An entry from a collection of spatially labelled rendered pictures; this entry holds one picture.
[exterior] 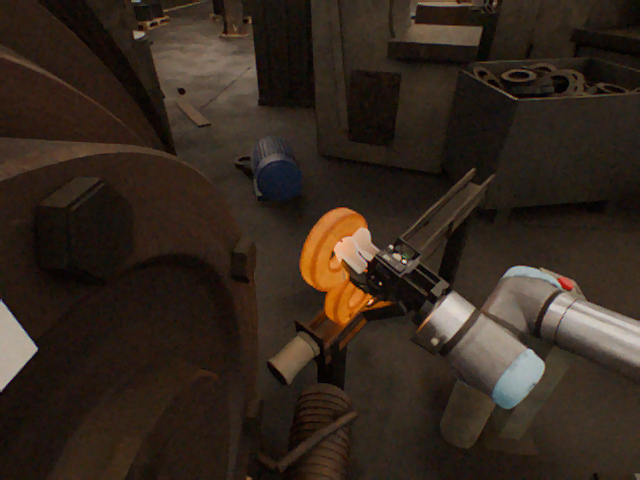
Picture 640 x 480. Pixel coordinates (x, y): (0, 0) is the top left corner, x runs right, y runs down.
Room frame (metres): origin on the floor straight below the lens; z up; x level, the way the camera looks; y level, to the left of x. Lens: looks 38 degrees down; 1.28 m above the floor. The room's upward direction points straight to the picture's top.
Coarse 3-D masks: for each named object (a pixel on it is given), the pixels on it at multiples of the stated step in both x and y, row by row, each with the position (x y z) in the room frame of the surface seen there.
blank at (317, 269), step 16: (336, 208) 0.56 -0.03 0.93; (320, 224) 0.52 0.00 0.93; (336, 224) 0.52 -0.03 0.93; (352, 224) 0.55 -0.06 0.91; (320, 240) 0.49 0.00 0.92; (336, 240) 0.52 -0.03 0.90; (304, 256) 0.49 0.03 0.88; (320, 256) 0.49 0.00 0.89; (336, 256) 0.56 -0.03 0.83; (304, 272) 0.48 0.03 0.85; (320, 272) 0.48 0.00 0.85; (336, 272) 0.52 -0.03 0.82; (320, 288) 0.48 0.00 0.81
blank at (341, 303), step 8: (336, 288) 0.54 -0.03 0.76; (344, 288) 0.53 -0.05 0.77; (352, 288) 0.55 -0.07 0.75; (328, 296) 0.53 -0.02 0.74; (336, 296) 0.53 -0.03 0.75; (344, 296) 0.53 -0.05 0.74; (352, 296) 0.59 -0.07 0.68; (360, 296) 0.59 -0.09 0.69; (368, 296) 0.60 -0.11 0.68; (328, 304) 0.53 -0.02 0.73; (336, 304) 0.52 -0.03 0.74; (344, 304) 0.53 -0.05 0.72; (352, 304) 0.57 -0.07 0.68; (360, 304) 0.58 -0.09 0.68; (328, 312) 0.53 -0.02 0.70; (336, 312) 0.52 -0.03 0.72; (344, 312) 0.53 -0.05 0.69; (352, 312) 0.56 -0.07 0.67; (336, 320) 0.52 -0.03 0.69; (344, 320) 0.54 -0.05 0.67
